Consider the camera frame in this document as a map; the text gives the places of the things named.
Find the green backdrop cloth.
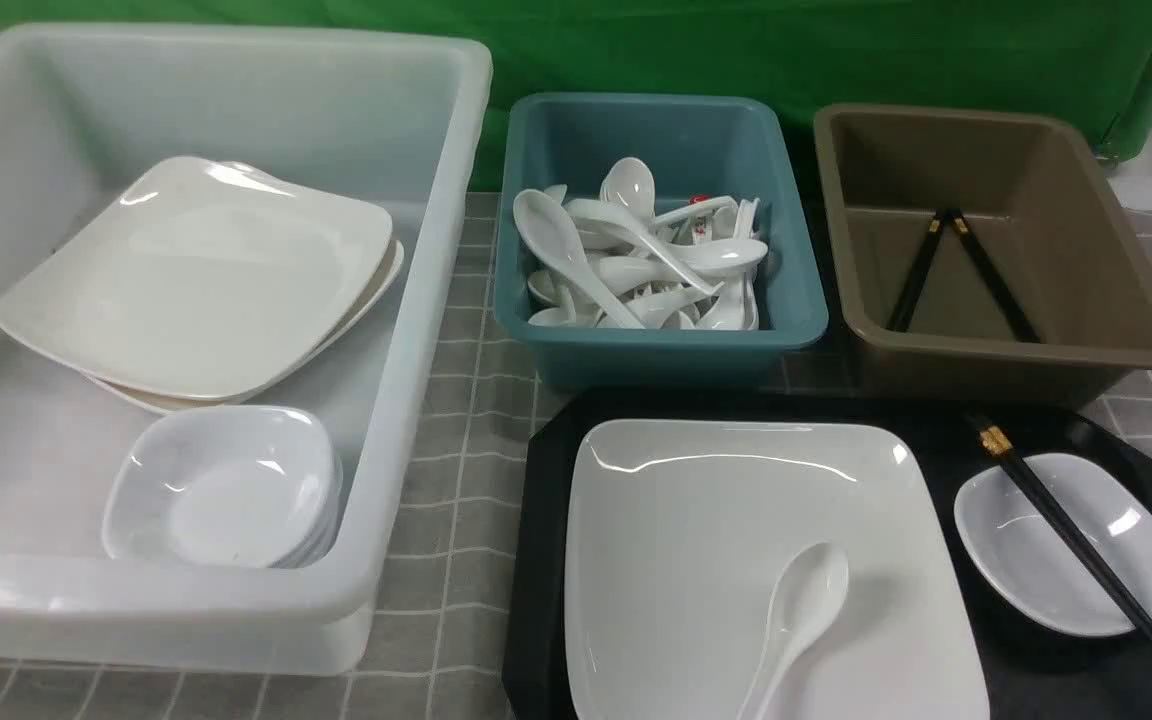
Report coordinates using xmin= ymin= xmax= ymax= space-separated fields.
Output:
xmin=0 ymin=1 xmax=1152 ymax=190

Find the large translucent white bin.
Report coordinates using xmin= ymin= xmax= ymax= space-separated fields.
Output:
xmin=0 ymin=23 xmax=492 ymax=676

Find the teal plastic bin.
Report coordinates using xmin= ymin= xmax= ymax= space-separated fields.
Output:
xmin=493 ymin=94 xmax=829 ymax=391

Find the white soup spoon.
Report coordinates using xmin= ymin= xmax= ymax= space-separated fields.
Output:
xmin=736 ymin=541 xmax=850 ymax=719

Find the white plate in bin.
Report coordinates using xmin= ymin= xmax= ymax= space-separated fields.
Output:
xmin=0 ymin=156 xmax=396 ymax=397
xmin=84 ymin=237 xmax=406 ymax=416

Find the grey checked tablecloth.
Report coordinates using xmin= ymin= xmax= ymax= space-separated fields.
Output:
xmin=0 ymin=192 xmax=1152 ymax=720

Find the white spoon long handle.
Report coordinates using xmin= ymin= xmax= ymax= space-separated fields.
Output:
xmin=564 ymin=199 xmax=722 ymax=296

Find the small white sauce dish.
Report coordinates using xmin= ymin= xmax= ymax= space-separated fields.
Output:
xmin=954 ymin=454 xmax=1152 ymax=638

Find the large white square plate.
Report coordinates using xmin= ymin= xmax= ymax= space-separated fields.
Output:
xmin=564 ymin=419 xmax=991 ymax=719

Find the black chopstick in brown bin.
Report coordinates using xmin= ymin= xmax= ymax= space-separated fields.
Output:
xmin=886 ymin=209 xmax=950 ymax=332

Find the black serving tray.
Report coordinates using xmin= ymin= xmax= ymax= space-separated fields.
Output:
xmin=502 ymin=387 xmax=1152 ymax=719

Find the black chopstick gold band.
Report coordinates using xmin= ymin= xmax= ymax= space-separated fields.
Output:
xmin=964 ymin=414 xmax=1152 ymax=644

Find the top white plate in bin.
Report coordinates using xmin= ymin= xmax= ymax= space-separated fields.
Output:
xmin=0 ymin=156 xmax=396 ymax=397

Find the lower white plate in bin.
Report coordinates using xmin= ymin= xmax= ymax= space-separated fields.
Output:
xmin=84 ymin=237 xmax=406 ymax=416

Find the white spoon upright bowl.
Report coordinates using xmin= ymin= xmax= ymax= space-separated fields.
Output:
xmin=599 ymin=158 xmax=657 ymax=223

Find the white spoon upper left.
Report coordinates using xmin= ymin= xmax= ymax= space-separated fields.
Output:
xmin=513 ymin=190 xmax=644 ymax=329

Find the stack of small white bowls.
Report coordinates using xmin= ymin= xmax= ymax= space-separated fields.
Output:
xmin=101 ymin=406 xmax=343 ymax=569

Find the brown plastic bin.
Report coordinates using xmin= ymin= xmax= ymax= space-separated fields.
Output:
xmin=813 ymin=103 xmax=1152 ymax=407

